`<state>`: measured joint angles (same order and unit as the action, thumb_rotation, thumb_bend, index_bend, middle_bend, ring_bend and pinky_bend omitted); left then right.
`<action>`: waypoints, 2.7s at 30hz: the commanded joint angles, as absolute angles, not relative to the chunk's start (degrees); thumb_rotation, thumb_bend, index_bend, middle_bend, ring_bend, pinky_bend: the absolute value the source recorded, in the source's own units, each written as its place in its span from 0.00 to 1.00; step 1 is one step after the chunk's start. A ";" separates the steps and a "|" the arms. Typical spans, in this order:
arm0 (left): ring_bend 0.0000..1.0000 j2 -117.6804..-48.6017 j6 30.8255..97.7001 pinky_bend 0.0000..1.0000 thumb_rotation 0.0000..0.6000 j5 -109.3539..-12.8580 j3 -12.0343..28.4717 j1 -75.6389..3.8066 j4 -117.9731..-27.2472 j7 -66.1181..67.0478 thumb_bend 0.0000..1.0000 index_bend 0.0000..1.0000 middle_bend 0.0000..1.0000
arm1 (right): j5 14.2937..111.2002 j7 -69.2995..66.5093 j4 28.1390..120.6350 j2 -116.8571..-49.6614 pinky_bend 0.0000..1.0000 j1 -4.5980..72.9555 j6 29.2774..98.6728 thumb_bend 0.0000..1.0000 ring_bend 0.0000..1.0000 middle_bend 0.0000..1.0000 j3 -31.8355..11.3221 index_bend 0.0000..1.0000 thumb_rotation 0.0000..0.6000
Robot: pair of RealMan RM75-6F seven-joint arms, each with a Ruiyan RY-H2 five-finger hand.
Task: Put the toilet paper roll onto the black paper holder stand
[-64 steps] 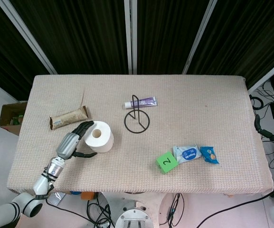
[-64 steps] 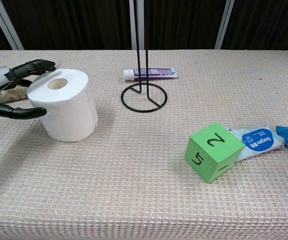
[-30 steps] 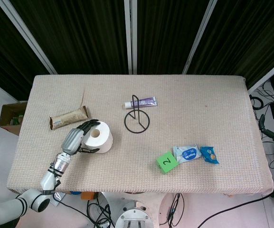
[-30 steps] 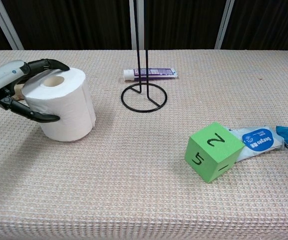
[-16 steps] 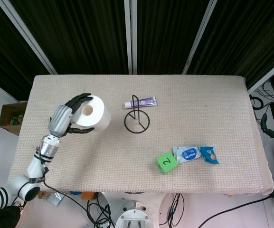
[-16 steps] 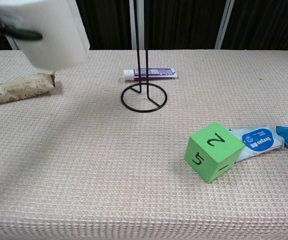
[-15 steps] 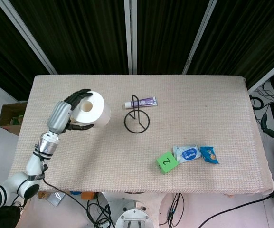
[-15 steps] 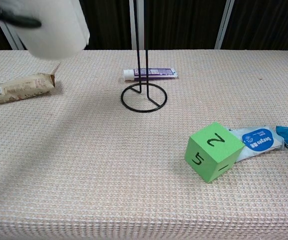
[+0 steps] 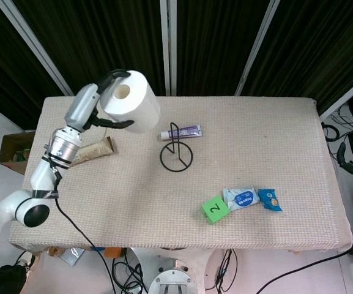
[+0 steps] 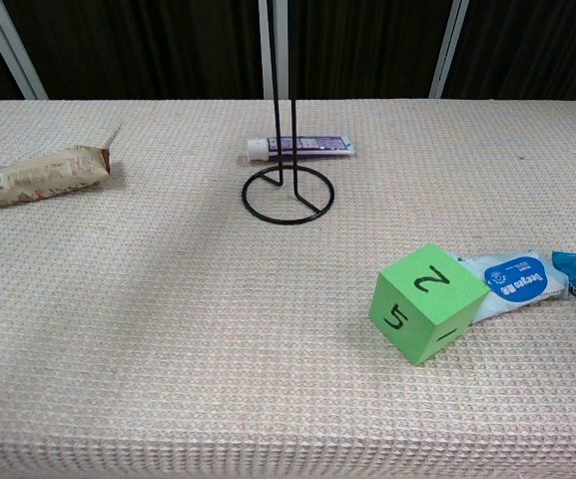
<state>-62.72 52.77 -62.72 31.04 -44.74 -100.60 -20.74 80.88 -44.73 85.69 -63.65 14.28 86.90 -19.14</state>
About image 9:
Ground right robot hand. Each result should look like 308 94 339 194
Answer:
336 141 353 180

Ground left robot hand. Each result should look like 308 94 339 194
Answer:
64 69 135 133

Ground white toilet paper roll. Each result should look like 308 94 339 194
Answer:
99 70 161 134

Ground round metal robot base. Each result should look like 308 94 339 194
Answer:
147 265 198 294

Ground brown snack bar wrapper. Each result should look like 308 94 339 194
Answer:
70 136 116 166

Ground brown cardboard box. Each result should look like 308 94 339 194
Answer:
0 130 36 176

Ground blue snack packet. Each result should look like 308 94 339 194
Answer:
257 187 283 213

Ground purple white toothpaste tube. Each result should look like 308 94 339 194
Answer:
160 124 204 141

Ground white blue wet wipes pack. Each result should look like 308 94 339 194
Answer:
223 186 261 212

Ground beige woven table cloth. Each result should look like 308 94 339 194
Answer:
9 96 353 255

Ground green cube with number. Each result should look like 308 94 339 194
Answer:
201 194 229 226

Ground orange box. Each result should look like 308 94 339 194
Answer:
103 247 122 260

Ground silver foil bag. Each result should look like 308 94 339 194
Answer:
59 247 86 266

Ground black fabric object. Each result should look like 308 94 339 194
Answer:
0 263 28 294

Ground black cables beside table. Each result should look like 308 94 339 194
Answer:
321 113 353 163

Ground black wire paper holder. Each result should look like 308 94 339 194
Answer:
159 122 194 173

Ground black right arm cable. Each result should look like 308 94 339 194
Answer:
255 235 353 294

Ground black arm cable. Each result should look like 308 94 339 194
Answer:
255 235 353 294
43 143 117 294

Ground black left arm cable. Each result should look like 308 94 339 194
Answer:
43 143 117 294

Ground tangled black floor cables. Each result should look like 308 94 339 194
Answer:
111 247 149 294

